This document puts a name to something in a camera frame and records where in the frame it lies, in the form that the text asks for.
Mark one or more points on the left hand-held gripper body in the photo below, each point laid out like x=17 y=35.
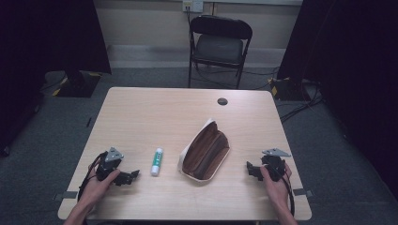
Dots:
x=108 y=162

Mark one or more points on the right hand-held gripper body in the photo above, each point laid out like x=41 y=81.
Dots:
x=274 y=165

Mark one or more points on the white and green glue stick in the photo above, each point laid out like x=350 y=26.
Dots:
x=157 y=161

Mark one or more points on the white pencil case brown lining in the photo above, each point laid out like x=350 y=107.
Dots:
x=205 y=154

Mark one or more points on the person's right hand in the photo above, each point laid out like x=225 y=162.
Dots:
x=276 y=189

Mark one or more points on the person's left hand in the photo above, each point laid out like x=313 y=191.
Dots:
x=97 y=187

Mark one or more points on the grey tape strip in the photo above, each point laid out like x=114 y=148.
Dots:
x=66 y=195
x=303 y=192

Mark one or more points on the dark round table grommet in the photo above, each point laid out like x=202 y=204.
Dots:
x=222 y=101

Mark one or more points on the black stand base yellow tape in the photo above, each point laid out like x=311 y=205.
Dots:
x=287 y=89
x=79 y=84

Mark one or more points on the black folding chair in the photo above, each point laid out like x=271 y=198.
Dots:
x=219 y=47

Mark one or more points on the black curtain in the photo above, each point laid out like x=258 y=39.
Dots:
x=350 y=62

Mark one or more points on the white wall outlet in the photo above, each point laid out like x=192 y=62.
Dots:
x=192 y=5

